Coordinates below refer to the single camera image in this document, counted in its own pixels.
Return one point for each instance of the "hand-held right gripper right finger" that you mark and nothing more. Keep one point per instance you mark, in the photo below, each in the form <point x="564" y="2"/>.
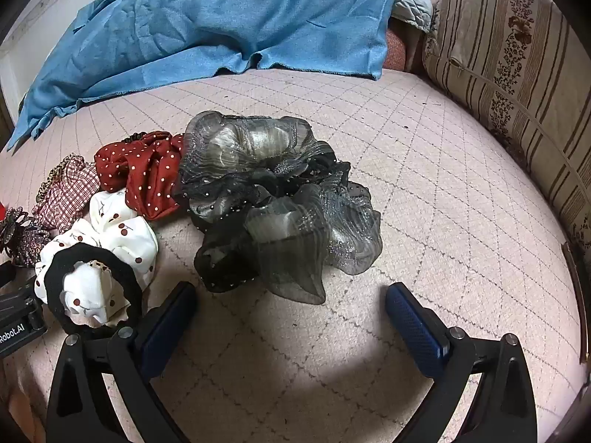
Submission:
<point x="415" y="327"/>

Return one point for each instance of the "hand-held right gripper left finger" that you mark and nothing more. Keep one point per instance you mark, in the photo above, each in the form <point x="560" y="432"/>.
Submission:
<point x="166" y="327"/>

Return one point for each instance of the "white cherry print scrunchie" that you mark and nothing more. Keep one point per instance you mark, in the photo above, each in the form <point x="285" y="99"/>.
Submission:
<point x="124" y="226"/>
<point x="87" y="290"/>

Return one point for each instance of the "red plaid scrunchie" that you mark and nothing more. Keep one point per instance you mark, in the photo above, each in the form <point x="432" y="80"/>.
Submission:
<point x="64" y="198"/>

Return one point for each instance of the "red polka dot scrunchie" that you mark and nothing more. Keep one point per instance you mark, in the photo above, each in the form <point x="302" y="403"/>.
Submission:
<point x="147" y="166"/>

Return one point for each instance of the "black dotted tulle scrunchie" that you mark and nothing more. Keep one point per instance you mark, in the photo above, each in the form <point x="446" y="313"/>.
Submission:
<point x="217" y="203"/>

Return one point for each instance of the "grey glitter organza scrunchie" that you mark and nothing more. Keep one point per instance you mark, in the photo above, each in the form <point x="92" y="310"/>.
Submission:
<point x="295" y="240"/>

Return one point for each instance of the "striped floral cushion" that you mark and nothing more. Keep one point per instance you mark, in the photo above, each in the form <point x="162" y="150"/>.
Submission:
<point x="508" y="78"/>

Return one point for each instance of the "blue blanket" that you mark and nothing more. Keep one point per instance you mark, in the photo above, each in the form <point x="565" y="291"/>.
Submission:
<point x="207" y="18"/>

